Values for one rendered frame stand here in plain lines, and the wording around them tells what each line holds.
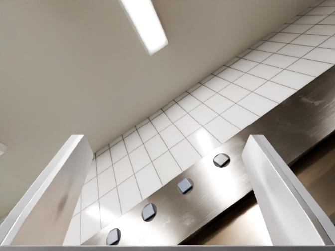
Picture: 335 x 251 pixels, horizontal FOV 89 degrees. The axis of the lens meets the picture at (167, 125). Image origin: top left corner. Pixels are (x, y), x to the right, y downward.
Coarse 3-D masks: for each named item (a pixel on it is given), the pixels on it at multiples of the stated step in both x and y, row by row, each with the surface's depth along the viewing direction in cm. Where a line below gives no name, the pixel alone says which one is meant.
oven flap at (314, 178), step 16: (304, 160) 57; (320, 160) 54; (304, 176) 52; (320, 176) 50; (320, 192) 46; (240, 208) 55; (256, 208) 52; (224, 224) 54; (240, 224) 51; (256, 224) 49; (192, 240) 55; (208, 240) 52; (224, 240) 50; (240, 240) 48; (256, 240) 46
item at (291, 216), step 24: (264, 144) 9; (264, 168) 9; (288, 168) 8; (264, 192) 9; (288, 192) 7; (264, 216) 9; (288, 216) 7; (312, 216) 6; (288, 240) 7; (312, 240) 6
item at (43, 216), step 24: (72, 144) 9; (48, 168) 8; (72, 168) 9; (48, 192) 7; (72, 192) 9; (24, 216) 6; (48, 216) 7; (72, 216) 9; (0, 240) 6; (24, 240) 6; (48, 240) 7
